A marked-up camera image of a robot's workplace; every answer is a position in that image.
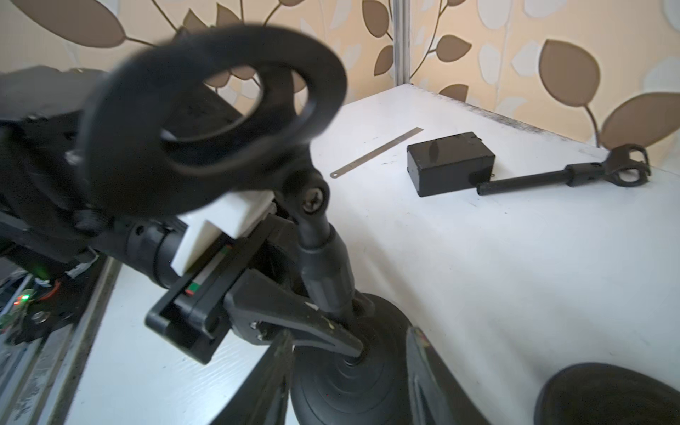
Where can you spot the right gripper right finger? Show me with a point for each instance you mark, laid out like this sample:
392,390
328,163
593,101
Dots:
436,397

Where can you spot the black round base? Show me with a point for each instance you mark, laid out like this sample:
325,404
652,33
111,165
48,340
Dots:
599,393
328,388

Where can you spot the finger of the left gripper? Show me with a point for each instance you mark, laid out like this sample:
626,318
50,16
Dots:
259,309

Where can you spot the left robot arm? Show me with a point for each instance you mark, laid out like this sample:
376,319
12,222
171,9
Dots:
48,227

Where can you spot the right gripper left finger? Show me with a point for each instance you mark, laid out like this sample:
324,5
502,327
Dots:
263,396

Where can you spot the aluminium frame rail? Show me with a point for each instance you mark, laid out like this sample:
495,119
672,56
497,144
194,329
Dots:
39,378

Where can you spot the small black box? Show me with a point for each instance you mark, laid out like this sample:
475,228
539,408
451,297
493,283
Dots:
448,164

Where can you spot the metal ruler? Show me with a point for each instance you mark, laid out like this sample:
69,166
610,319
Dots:
376,152

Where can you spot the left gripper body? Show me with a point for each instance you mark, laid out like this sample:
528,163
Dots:
191,315

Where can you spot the black mic stand rod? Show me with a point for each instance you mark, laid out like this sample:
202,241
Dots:
135,165

